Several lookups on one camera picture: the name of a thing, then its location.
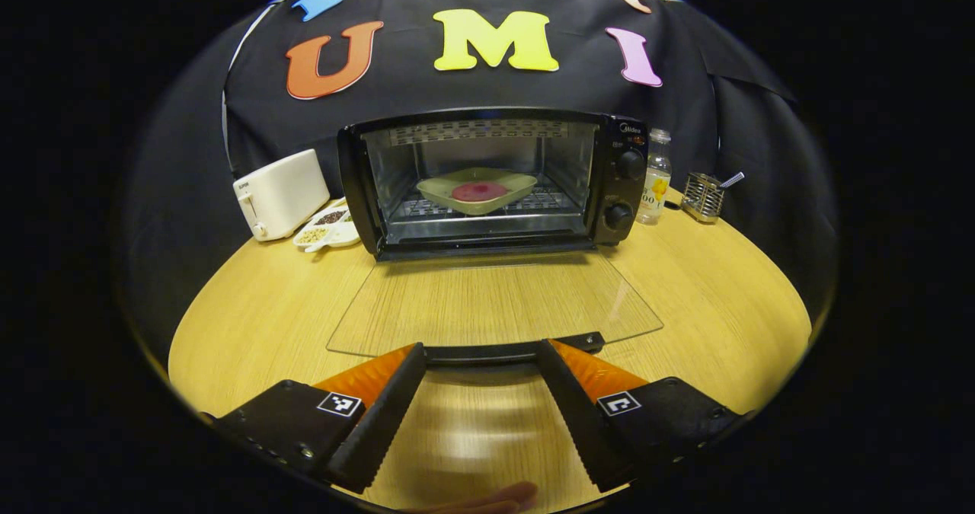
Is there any white divided snack dish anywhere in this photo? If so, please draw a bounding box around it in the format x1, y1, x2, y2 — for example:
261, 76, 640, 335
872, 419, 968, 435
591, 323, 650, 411
292, 198, 362, 254

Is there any cream square plate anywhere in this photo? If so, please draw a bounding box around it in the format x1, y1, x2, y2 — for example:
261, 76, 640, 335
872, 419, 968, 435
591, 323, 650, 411
416, 167, 539, 216

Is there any black electric oven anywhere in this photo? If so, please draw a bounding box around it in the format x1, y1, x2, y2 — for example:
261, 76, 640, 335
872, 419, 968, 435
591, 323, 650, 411
326, 107, 665, 368

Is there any metal wire holder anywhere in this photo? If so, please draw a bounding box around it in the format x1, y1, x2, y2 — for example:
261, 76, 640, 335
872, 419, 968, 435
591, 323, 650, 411
680, 172, 726, 224

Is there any white toaster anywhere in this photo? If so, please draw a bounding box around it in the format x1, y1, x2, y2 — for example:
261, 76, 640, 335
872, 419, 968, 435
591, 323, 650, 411
232, 148, 331, 242

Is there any clear glass bottle yellow label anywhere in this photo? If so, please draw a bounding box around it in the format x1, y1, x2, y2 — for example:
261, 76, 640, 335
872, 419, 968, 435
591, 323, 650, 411
637, 128, 673, 226

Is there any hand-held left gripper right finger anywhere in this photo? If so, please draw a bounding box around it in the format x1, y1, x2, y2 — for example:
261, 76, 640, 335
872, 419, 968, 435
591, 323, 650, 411
535, 339, 751, 493

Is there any pink meat slice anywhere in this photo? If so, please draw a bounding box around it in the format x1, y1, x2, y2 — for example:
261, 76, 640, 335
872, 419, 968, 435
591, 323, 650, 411
451, 180, 510, 203

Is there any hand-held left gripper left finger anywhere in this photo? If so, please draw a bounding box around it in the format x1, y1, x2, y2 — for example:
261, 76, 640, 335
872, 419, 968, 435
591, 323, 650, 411
206, 342, 427, 496

